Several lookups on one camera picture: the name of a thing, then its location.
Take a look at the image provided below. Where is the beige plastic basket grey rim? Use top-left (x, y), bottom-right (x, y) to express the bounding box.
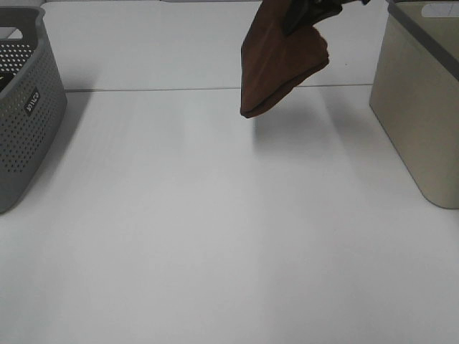
top-left (369, 1), bottom-right (458, 209)

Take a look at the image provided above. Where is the brown towel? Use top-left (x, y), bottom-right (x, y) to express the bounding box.
top-left (240, 1), bottom-right (329, 118)

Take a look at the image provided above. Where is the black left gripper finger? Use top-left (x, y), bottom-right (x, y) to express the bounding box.
top-left (282, 0), bottom-right (344, 36)

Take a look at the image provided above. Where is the grey perforated plastic basket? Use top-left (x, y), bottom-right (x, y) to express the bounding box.
top-left (1, 6), bottom-right (67, 213)

